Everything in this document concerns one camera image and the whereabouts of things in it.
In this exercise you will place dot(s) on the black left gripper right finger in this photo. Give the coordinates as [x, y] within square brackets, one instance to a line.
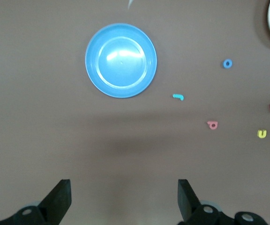
[187, 201]

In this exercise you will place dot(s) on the yellow foam letter n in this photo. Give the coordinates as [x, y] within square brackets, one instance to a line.
[262, 136]

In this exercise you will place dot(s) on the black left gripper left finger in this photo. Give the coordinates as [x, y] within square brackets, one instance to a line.
[55, 201]

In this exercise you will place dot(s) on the blue plate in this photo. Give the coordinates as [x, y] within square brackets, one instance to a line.
[121, 61]

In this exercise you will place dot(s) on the pink foam letter p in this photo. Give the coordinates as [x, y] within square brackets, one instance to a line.
[208, 122]

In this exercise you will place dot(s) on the teal foam letter r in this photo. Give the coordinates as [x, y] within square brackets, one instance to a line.
[177, 95]

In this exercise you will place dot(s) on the blue foam letter o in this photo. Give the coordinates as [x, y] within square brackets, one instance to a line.
[224, 63]

